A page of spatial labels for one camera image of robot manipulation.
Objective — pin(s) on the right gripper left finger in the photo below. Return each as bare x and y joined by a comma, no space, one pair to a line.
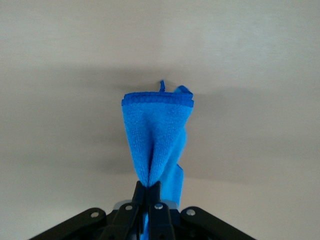
125,220

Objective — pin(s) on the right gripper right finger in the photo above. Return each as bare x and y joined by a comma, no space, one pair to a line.
160,220

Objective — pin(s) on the blue microfibre towel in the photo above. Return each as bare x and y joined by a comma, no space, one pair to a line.
155,130

